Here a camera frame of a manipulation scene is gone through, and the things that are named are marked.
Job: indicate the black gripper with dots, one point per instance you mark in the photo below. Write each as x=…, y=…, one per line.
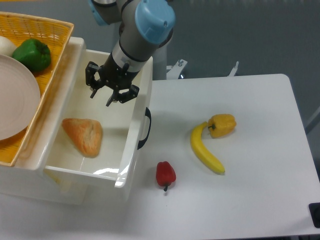
x=110, y=75

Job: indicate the triangle bread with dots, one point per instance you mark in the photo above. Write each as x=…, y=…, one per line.
x=86, y=134

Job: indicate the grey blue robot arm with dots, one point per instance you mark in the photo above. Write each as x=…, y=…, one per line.
x=145, y=26

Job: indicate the upper white drawer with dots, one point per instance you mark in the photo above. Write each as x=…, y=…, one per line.
x=122, y=125

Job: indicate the yellow woven basket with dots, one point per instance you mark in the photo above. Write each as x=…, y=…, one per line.
x=19, y=27

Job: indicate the green bell pepper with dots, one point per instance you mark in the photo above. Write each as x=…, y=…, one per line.
x=33, y=54

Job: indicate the pink plate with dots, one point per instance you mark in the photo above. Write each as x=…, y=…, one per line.
x=19, y=97

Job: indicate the red bell pepper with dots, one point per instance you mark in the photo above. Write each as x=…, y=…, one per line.
x=165, y=175

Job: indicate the yellow banana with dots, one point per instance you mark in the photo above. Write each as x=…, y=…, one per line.
x=202, y=153

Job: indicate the white onion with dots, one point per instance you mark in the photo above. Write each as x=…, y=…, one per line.
x=7, y=47

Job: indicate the yellow bell pepper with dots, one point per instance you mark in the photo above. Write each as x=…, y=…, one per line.
x=221, y=125

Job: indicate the black object at table edge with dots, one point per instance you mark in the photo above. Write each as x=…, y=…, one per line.
x=314, y=209

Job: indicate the black drawer handle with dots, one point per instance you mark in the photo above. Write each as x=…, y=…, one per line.
x=146, y=128

